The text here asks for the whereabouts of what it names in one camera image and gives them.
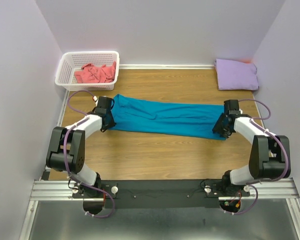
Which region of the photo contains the blue t shirt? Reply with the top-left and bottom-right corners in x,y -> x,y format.
111,94 -> 226,141

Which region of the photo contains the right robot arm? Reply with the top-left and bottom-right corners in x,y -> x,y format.
212,99 -> 291,196

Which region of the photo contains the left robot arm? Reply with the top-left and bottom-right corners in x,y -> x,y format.
46,96 -> 116,198

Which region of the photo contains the folded purple t shirt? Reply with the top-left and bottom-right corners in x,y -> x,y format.
214,58 -> 259,91

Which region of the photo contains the red t shirt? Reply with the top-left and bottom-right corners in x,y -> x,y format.
74,61 -> 117,84

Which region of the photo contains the white plastic laundry basket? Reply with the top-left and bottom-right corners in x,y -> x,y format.
55,50 -> 120,91

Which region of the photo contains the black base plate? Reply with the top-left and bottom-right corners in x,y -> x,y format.
71,179 -> 250,216

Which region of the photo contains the aluminium front rail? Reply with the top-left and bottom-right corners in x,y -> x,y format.
30,178 -> 300,201

